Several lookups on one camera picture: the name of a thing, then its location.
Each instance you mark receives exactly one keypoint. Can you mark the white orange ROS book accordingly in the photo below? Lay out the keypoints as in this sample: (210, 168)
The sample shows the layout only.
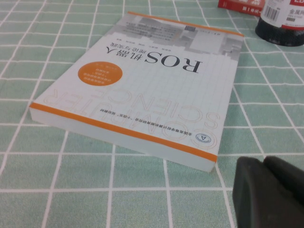
(154, 95)

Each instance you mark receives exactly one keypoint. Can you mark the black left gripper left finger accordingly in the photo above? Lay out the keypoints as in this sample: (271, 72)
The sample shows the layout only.
(261, 204)

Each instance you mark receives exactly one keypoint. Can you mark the green checked tablecloth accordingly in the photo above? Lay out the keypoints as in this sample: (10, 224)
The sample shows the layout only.
(71, 190)

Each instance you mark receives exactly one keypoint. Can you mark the red map cover book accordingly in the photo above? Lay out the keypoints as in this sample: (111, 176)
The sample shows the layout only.
(237, 6)

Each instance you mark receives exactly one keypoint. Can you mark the black mesh pen holder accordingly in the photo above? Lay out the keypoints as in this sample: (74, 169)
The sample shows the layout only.
(273, 35)

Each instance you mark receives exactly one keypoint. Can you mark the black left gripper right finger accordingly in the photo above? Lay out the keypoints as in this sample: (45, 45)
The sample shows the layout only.
(289, 180)

